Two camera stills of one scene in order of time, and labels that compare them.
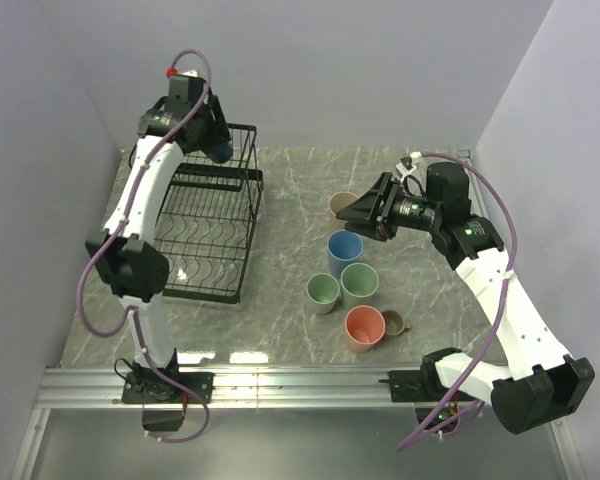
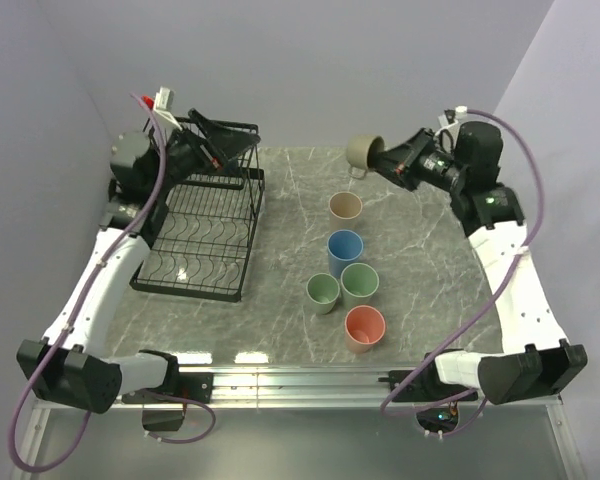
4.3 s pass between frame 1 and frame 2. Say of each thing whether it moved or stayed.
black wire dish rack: stayed
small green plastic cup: stayed
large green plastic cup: stayed
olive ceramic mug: moved
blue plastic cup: stayed
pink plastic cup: stayed
